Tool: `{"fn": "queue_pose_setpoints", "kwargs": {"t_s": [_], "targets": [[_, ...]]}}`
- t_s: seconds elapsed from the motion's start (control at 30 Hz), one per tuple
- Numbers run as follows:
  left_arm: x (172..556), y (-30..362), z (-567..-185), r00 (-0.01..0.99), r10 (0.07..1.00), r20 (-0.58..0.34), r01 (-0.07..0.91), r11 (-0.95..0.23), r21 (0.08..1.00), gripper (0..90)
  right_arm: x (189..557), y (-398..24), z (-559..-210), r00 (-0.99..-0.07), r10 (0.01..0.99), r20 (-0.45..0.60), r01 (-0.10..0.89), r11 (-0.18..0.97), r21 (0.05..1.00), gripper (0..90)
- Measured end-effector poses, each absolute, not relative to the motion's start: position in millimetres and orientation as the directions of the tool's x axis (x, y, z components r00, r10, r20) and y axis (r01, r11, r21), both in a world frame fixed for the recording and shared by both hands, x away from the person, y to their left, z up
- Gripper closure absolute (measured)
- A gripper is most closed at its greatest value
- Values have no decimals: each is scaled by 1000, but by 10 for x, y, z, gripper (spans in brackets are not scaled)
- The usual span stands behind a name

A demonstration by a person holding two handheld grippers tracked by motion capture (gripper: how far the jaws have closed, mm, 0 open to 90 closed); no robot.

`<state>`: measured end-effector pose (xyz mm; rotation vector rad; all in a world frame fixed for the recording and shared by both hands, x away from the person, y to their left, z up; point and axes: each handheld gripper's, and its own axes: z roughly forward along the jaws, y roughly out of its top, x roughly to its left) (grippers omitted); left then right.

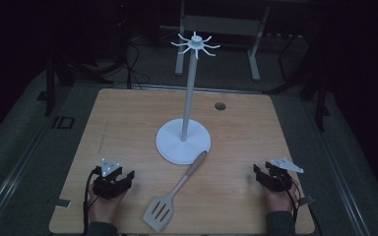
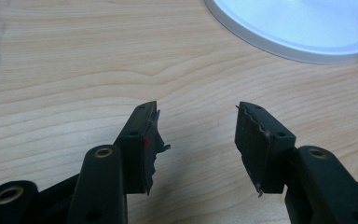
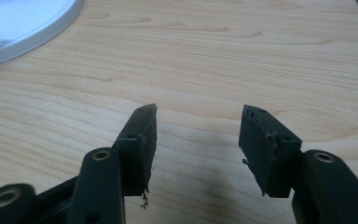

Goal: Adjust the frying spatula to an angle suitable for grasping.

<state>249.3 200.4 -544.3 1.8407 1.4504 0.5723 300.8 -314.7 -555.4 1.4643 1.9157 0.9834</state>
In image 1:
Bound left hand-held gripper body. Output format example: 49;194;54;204
93;158;130;201

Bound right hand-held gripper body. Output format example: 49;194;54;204
255;157;305;193

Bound person's right hand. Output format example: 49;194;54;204
263;181;299;214

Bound person's left hand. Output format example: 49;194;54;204
87;187;128;226

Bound grey tape strip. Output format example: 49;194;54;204
296;195;317;207
54;198;72;208

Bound beige slotted spatula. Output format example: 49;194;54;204
143;150;209;233

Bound white utensil rack with hooks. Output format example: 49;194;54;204
155;30;221;165

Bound dark metal stand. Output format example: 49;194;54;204
43;53;77;118
265;16;332;133

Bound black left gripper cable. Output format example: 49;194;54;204
82;166;103;236

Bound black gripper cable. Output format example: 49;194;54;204
284;178;325;236
82;166;103;236

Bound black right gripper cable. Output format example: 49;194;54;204
284;178;325;236

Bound metal floor rail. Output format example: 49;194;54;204
303;97;373;236
0;107;65;229

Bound black floor bracket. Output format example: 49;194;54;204
51;115;76;130

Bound black floor cables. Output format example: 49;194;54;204
119;40;152;90

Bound white metal desk frame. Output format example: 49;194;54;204
174;0;272;83

